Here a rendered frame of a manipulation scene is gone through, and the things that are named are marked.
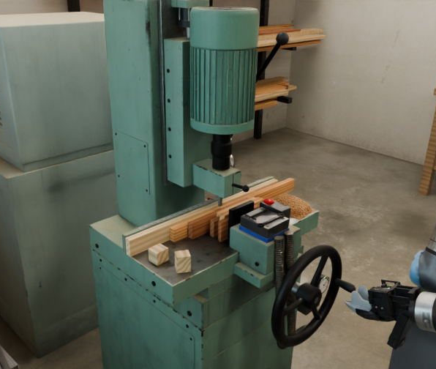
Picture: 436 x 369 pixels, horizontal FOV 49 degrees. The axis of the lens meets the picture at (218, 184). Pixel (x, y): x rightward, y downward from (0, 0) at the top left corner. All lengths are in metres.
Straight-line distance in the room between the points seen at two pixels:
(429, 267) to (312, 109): 4.05
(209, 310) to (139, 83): 0.67
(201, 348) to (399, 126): 3.74
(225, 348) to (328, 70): 3.97
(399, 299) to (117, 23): 1.06
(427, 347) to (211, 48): 1.24
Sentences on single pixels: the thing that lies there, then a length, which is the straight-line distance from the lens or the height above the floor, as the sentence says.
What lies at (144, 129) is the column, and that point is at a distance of 1.44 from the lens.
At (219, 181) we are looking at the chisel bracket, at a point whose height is 1.05.
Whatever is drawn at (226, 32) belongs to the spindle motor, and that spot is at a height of 1.46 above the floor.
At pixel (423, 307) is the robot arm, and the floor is 0.89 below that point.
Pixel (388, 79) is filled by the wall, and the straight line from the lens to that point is 4.79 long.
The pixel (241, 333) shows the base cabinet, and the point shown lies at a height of 0.61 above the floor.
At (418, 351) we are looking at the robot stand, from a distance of 1.89.
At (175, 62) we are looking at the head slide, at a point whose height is 1.36.
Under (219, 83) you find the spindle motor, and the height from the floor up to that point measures 1.33.
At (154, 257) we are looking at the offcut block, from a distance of 1.24.
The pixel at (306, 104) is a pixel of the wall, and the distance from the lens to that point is 5.30.
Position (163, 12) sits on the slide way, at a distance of 1.37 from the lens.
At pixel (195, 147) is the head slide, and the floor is 1.12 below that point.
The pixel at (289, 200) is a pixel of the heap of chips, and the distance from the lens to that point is 1.53.
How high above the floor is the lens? 1.58
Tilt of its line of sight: 24 degrees down
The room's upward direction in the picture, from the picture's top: 1 degrees clockwise
